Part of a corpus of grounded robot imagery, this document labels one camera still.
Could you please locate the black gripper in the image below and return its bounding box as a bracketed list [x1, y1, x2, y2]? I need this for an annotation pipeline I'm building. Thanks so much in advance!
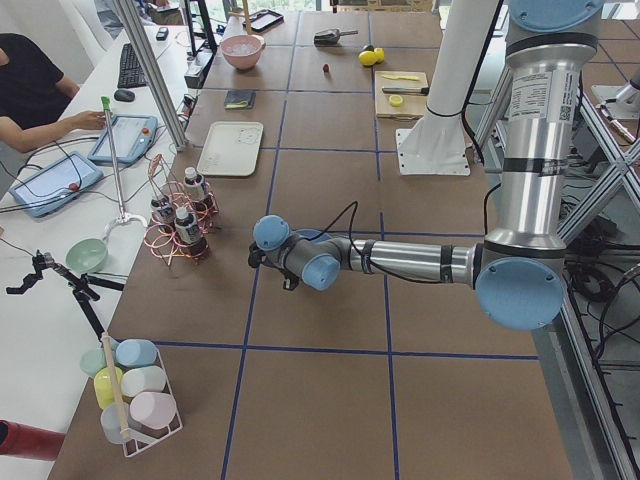
[248, 242, 300, 290]

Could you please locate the blue plastic plate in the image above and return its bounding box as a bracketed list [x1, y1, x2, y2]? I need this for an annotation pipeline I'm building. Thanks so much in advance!
[296, 229, 332, 242]

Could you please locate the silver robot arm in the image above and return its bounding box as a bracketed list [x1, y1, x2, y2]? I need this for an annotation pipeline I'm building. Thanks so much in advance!
[248, 1, 603, 330]

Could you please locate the dark tea bottle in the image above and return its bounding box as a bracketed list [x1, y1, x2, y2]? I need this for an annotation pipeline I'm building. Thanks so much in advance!
[175, 206, 209, 257]
[184, 167, 208, 212]
[151, 193, 176, 234]

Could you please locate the cream bear serving tray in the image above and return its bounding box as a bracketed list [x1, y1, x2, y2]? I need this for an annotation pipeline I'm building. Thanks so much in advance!
[196, 121, 264, 177]

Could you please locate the grey folded cloth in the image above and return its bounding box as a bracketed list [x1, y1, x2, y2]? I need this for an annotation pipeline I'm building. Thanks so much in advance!
[224, 89, 256, 110]

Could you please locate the blue pastel cup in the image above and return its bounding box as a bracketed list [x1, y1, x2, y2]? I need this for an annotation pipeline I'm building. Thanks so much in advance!
[116, 339, 157, 368]

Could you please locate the white pastel cup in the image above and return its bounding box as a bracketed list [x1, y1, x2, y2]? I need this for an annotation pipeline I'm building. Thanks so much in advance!
[121, 365, 167, 398]

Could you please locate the blue teach pendant far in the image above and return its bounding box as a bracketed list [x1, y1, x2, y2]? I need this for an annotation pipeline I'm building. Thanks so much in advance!
[87, 115, 158, 165]

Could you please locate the blue teach pendant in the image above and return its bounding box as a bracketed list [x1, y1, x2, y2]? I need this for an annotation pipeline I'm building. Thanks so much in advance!
[87, 115, 158, 165]
[9, 151, 103, 218]

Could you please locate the mint green bowl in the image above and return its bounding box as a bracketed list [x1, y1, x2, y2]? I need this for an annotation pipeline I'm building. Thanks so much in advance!
[65, 238, 108, 274]

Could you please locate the pink pastel cup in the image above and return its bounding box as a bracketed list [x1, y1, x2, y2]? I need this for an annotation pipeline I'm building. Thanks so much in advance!
[130, 392, 177, 430]

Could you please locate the lemon half slice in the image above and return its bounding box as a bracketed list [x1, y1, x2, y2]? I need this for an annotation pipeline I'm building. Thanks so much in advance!
[388, 94, 404, 108]

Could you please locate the wooden cutting board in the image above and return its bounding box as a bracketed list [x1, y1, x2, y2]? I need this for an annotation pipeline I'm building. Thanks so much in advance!
[374, 71, 429, 119]

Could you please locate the yellow pastel cup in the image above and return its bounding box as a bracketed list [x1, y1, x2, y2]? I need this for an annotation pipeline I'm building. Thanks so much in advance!
[93, 367, 114, 410]

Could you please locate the pink bowl of ice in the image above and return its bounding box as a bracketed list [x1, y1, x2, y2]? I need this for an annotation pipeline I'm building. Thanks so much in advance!
[220, 35, 266, 70]

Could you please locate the black computer mouse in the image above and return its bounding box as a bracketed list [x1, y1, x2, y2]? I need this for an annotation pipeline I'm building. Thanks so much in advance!
[113, 89, 136, 103]

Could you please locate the large yellow lemon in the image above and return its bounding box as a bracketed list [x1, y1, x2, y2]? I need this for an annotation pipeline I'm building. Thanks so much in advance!
[358, 50, 379, 67]

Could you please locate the blue teach pendant near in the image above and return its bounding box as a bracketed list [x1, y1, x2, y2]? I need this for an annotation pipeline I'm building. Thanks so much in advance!
[9, 151, 103, 218]

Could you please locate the steel ice scoop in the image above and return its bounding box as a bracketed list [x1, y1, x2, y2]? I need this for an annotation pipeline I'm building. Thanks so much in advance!
[313, 28, 359, 46]

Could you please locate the yellow plastic knife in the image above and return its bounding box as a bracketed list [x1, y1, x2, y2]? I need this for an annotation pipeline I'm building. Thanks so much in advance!
[381, 74, 420, 81]

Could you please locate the black keyboard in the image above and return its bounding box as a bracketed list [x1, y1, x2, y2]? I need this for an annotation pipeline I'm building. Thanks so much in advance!
[117, 43, 146, 89]

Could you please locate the small yellow lemon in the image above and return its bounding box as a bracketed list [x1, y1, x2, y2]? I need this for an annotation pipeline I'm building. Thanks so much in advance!
[373, 47, 385, 63]

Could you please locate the seated person black shirt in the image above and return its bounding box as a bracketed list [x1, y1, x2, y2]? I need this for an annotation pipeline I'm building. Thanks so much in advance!
[1, 33, 105, 153]

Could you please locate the red cylinder bottle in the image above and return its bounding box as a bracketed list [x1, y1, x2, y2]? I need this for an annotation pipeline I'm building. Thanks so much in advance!
[1, 420, 65, 461]

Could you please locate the copper wire bottle rack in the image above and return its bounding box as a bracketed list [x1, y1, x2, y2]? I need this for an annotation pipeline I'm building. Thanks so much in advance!
[144, 154, 219, 266]

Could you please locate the aluminium frame post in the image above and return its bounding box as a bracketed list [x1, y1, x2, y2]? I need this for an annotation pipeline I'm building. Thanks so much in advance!
[114, 0, 187, 152]

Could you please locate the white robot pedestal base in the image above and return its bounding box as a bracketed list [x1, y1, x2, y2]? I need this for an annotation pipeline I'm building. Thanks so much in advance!
[397, 0, 502, 176]

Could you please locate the steel knife handle tube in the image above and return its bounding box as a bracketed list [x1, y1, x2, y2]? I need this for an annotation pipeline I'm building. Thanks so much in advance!
[382, 87, 429, 96]

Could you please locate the black camera tripod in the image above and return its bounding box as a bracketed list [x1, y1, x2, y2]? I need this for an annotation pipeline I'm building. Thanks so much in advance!
[5, 250, 126, 346]

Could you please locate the white wire cup rack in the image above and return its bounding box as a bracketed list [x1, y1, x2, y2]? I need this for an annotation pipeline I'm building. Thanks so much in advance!
[93, 333, 183, 458]

